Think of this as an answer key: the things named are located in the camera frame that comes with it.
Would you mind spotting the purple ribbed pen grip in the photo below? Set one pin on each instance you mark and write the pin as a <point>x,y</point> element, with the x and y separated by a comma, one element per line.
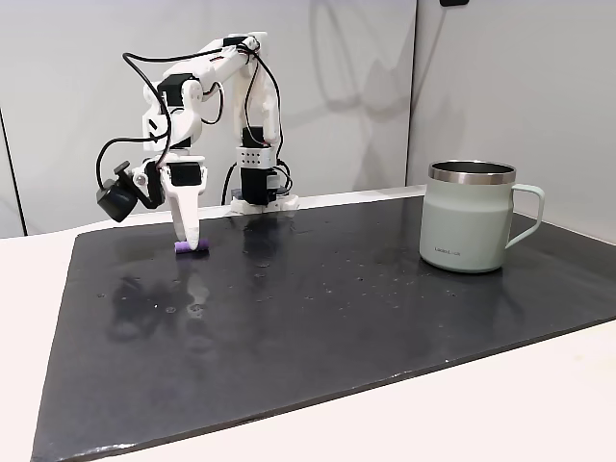
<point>182,248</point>

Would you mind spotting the black glossy mat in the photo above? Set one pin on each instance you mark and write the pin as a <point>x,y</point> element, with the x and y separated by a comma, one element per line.
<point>289,337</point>

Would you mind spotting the pale green steel mug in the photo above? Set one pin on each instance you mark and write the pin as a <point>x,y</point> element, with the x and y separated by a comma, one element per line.
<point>457,226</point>

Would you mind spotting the black camera box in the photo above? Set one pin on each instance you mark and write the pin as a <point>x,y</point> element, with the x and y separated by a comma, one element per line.
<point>115,199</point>

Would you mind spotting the black wall fixture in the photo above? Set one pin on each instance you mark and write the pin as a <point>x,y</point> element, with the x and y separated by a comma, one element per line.
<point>454,2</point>

